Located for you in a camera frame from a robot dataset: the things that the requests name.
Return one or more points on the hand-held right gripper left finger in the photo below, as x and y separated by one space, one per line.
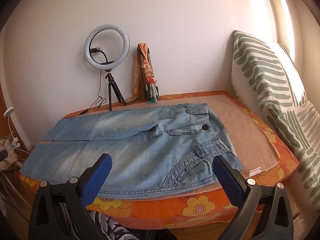
97 180

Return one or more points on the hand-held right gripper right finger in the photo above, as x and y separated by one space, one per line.
228 180

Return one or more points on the light blue denim pants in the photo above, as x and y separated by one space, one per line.
140 150

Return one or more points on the beige towel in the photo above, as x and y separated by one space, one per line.
250 135

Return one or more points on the black white patterned clothing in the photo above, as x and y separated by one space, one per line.
112 227

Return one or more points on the black mini tripod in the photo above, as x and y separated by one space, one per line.
109 90

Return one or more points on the beige plaid blanket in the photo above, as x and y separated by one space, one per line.
7 155

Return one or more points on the green striped white cushion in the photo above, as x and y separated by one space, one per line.
270 80

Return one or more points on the white clip lamp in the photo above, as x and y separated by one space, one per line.
8 111

